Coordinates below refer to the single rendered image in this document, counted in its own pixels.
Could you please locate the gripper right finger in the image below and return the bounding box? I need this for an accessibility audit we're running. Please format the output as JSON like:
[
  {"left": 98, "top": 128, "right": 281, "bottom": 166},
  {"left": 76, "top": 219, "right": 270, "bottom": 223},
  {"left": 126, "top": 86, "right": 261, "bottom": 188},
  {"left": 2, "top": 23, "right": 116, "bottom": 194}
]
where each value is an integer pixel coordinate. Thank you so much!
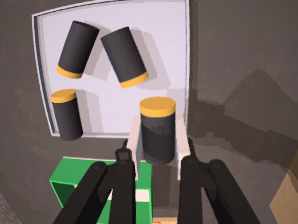
[{"left": 175, "top": 115, "right": 261, "bottom": 224}]

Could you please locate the dark grey cylinder with yellow top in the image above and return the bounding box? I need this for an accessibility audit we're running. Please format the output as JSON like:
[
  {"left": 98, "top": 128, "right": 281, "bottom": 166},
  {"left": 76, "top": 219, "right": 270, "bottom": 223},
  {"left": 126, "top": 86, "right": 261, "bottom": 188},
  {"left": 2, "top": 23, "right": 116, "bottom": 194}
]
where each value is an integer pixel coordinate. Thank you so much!
[
  {"left": 51, "top": 89, "right": 83, "bottom": 141},
  {"left": 100, "top": 26, "right": 149, "bottom": 88},
  {"left": 139, "top": 97, "right": 176, "bottom": 166},
  {"left": 56, "top": 21, "right": 100, "bottom": 79}
]

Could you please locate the white tray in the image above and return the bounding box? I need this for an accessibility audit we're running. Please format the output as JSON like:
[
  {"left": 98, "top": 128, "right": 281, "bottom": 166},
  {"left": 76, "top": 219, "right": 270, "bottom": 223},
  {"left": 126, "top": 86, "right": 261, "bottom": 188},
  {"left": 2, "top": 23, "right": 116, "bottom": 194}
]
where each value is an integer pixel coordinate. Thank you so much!
[{"left": 32, "top": 0, "right": 190, "bottom": 138}]

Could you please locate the green open box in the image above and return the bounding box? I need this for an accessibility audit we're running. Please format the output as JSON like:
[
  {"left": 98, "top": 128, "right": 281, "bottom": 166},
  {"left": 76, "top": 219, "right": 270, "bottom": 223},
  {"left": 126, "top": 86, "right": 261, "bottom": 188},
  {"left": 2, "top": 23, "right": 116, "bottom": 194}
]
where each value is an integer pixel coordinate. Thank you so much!
[{"left": 49, "top": 157, "right": 153, "bottom": 224}]

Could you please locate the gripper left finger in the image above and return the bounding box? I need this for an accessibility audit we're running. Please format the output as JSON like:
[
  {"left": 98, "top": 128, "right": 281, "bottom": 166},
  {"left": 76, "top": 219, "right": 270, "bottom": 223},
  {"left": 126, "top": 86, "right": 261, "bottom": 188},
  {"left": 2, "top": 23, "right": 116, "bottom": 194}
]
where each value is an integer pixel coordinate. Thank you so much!
[{"left": 53, "top": 116, "right": 142, "bottom": 224}]

